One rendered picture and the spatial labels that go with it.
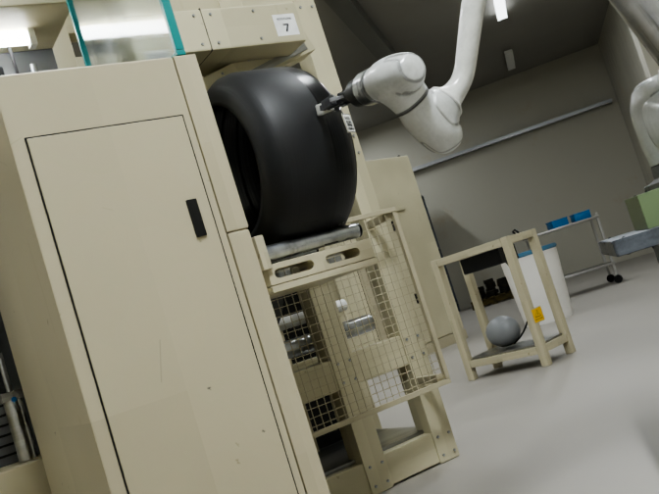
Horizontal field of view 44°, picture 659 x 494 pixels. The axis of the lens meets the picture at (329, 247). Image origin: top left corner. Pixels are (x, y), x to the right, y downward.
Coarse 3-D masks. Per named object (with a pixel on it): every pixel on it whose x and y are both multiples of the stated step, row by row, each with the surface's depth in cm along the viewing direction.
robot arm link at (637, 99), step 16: (656, 80) 210; (640, 96) 212; (656, 96) 208; (640, 112) 213; (656, 112) 207; (640, 128) 214; (656, 128) 208; (640, 144) 217; (656, 144) 211; (656, 160) 213
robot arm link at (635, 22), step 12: (612, 0) 197; (624, 0) 194; (636, 0) 193; (648, 0) 192; (624, 12) 196; (636, 12) 193; (648, 12) 192; (636, 24) 195; (648, 24) 193; (636, 36) 198; (648, 36) 194; (648, 48) 197
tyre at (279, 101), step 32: (224, 96) 239; (256, 96) 230; (288, 96) 232; (320, 96) 236; (224, 128) 271; (256, 128) 227; (288, 128) 226; (320, 128) 231; (256, 160) 230; (288, 160) 226; (320, 160) 230; (352, 160) 237; (256, 192) 281; (288, 192) 227; (320, 192) 232; (352, 192) 240; (256, 224) 238; (288, 224) 233; (320, 224) 239; (288, 256) 251
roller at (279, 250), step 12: (336, 228) 243; (348, 228) 244; (360, 228) 246; (288, 240) 235; (300, 240) 235; (312, 240) 237; (324, 240) 239; (336, 240) 242; (276, 252) 231; (288, 252) 233; (300, 252) 236
